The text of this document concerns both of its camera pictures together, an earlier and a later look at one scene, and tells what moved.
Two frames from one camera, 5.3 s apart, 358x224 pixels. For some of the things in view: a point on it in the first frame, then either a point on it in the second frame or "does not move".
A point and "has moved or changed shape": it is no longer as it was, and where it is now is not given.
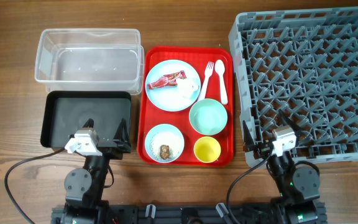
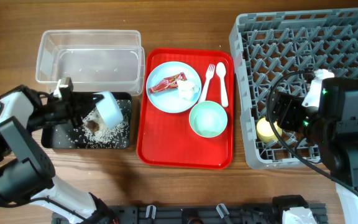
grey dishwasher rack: [320, 67] does not move
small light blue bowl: [166, 135] to [109, 109]
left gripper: [123, 142] to [84, 101]
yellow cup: [207, 149] to [265, 131]
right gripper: [263, 148] to [282, 109]
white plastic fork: [208, 71] does not move
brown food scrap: [165, 151] has moved or changed shape
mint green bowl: [208, 116] does not move
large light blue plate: [169, 98] does not move
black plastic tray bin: [64, 112] does not move
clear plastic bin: [91, 60] does not move
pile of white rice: [165, 138] to [92, 134]
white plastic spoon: [219, 68] does not move
